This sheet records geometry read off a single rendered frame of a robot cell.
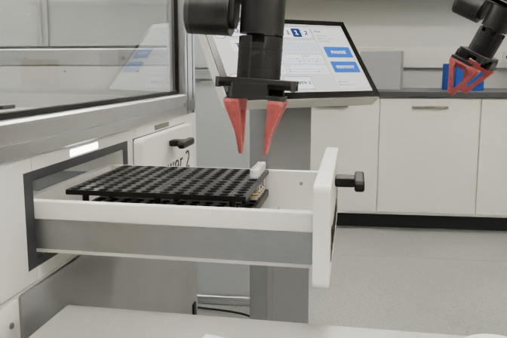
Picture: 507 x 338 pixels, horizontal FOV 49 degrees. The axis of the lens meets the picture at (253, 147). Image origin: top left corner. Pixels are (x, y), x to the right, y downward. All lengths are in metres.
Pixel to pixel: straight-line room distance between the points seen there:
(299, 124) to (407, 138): 2.02
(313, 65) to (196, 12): 1.02
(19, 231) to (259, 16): 0.38
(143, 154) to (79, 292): 0.26
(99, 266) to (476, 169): 3.18
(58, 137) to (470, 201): 3.33
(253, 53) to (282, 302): 1.25
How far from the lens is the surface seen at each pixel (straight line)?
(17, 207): 0.67
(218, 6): 0.73
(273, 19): 0.72
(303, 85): 1.65
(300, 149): 1.76
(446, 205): 3.83
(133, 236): 0.65
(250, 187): 0.69
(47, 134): 0.72
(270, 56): 0.71
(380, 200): 3.76
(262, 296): 1.84
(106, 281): 0.89
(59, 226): 0.69
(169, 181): 0.74
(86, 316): 0.71
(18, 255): 0.68
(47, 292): 0.74
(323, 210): 0.58
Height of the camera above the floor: 1.05
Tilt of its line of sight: 8 degrees down
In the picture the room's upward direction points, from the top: straight up
